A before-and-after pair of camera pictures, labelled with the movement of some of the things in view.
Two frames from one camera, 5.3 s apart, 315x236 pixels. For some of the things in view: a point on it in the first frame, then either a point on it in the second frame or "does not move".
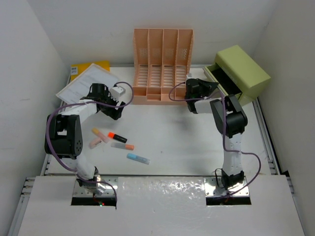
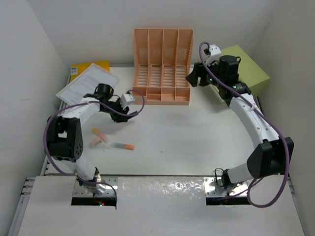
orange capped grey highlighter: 122,146 does not move
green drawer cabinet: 235,73 does not move
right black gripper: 209,87 to 192,77
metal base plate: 243,191 to 211,189
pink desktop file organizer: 162,59 does not move
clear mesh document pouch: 80,87 does not move
